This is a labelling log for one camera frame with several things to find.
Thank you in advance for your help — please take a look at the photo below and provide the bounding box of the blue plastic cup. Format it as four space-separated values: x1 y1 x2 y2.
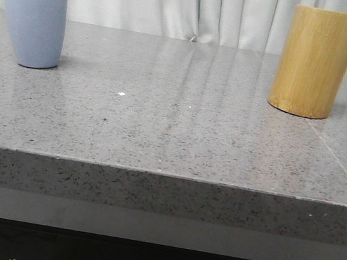
5 0 68 69

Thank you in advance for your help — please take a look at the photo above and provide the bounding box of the bamboo cylindrical holder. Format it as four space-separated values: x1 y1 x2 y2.
267 5 347 119

